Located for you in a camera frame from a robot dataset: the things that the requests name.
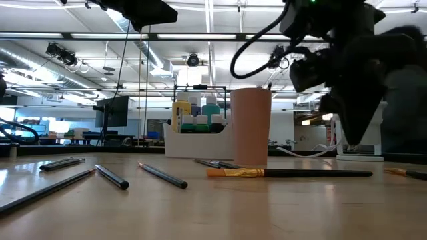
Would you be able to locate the black paintbrush golden ferrule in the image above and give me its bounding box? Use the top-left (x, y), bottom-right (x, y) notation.
top-left (383, 167), bottom-right (427, 182)

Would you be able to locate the large violet-blue paint bottle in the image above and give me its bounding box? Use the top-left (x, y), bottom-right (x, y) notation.
top-left (188, 95), bottom-right (203, 117)

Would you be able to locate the small teal paint bottle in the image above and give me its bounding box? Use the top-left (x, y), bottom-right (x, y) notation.
top-left (180, 114), bottom-right (196, 133)

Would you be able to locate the orange-bristle paintbrush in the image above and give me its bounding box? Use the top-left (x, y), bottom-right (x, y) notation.
top-left (205, 167), bottom-right (374, 179)

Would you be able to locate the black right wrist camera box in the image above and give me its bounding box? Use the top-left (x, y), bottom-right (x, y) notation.
top-left (279, 0), bottom-right (380, 38)

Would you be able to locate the black ceiling-mounted camera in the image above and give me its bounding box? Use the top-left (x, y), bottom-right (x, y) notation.
top-left (45, 42), bottom-right (79, 67)

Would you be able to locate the white plastic caddy tray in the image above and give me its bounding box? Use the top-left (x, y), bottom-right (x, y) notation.
top-left (163, 121), bottom-right (235, 160)

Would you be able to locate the overhead light bar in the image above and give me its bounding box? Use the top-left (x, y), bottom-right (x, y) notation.
top-left (0, 31), bottom-right (324, 43)

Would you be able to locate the white cylindrical camera stand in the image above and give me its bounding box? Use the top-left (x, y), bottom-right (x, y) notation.
top-left (335, 101), bottom-right (388, 163)

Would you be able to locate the black monitor on stand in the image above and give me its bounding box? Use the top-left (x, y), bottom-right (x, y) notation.
top-left (92, 95), bottom-right (130, 147)

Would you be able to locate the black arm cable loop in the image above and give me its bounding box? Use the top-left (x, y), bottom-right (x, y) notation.
top-left (0, 118), bottom-right (40, 146)

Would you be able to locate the large yellow paint bottle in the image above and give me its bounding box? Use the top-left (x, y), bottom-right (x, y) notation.
top-left (171, 91), bottom-right (192, 133)

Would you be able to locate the terracotta orange cup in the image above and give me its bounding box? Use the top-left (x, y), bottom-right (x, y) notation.
top-left (230, 87), bottom-right (273, 168)

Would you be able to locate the silver ceiling duct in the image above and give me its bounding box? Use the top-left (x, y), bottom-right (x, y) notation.
top-left (0, 46), bottom-right (104, 91)

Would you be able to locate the black dome camera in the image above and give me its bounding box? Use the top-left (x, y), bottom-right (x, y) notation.
top-left (185, 52), bottom-right (201, 68)

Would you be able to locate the large turquoise paint bottle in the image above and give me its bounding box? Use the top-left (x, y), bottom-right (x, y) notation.
top-left (201, 95), bottom-right (222, 125)

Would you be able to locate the small black paint bottle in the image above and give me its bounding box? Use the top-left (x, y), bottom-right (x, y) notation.
top-left (209, 113), bottom-right (224, 133)

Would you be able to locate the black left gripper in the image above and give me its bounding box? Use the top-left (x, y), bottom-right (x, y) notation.
top-left (96, 0), bottom-right (179, 33)

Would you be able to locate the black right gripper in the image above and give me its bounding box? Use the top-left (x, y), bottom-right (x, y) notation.
top-left (288, 26), bottom-right (427, 146)

